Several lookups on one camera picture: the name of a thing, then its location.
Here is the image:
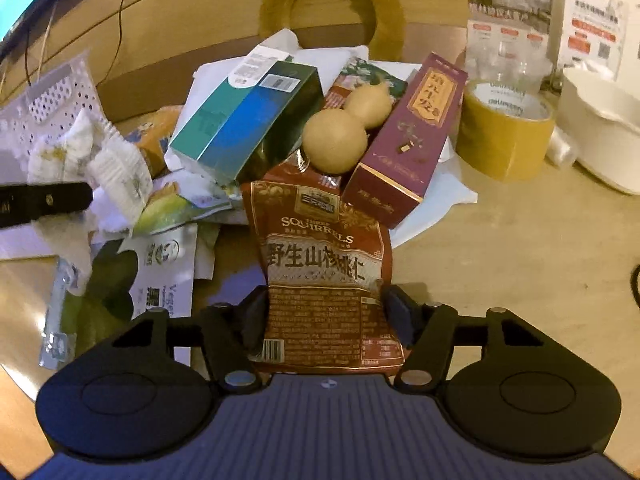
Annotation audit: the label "clear plastic cups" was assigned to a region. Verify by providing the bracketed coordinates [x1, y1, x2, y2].
[465, 42, 551, 93]

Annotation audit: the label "floral printed packet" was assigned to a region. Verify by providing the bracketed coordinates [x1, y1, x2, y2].
[325, 57, 406, 111]

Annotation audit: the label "green yellow corn packet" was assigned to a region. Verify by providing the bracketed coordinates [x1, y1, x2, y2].
[132, 170, 246, 236]

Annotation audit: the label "photo sign stand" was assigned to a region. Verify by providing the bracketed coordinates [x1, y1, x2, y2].
[467, 0, 556, 61]

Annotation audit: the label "brown nut snack packet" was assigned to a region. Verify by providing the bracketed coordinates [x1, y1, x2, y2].
[241, 152, 407, 373]

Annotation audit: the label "maroon cardboard box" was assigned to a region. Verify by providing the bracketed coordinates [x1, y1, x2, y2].
[341, 51, 469, 230]

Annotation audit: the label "white cable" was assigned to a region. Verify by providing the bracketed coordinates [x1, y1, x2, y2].
[40, 5, 57, 63]

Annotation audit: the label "beige gourd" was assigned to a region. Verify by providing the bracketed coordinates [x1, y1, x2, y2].
[302, 82, 393, 176]

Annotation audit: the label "teal cardboard box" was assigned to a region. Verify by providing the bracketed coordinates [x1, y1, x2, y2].
[169, 60, 326, 186]

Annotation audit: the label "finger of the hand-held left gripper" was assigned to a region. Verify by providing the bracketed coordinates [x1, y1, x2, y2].
[0, 182, 94, 229]

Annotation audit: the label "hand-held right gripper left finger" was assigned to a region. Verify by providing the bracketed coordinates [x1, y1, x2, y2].
[111, 285, 271, 394]

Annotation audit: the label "white perforated plastic basket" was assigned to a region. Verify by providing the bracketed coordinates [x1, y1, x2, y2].
[0, 50, 111, 181]

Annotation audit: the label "orange snack packet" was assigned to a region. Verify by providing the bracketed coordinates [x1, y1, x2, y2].
[125, 105, 186, 173]

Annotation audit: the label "white red sign stand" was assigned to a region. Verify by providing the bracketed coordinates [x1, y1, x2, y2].
[557, 0, 628, 76]

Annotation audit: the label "white bowl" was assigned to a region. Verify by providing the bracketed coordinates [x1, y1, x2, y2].
[556, 67, 640, 196]

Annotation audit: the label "tan curved cushion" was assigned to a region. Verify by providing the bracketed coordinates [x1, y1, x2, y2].
[257, 0, 406, 61]

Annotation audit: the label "small clear plastic bag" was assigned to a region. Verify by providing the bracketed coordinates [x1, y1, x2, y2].
[545, 127, 581, 168]

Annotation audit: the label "black cable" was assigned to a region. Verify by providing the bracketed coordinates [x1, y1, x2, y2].
[95, 0, 138, 86]

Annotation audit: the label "clear plastic wrapper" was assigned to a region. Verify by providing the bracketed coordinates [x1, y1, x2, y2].
[40, 255, 93, 368]

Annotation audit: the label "white green vegetable packet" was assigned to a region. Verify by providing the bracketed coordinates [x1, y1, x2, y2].
[62, 222, 201, 366]

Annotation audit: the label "white wrapper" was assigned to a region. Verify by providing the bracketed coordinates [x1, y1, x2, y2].
[87, 135, 154, 228]
[27, 108, 108, 184]

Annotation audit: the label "yellow tape roll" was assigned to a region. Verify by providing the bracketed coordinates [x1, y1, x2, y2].
[455, 80, 557, 182]

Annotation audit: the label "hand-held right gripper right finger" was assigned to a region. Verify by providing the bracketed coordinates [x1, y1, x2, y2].
[382, 284, 546, 394]

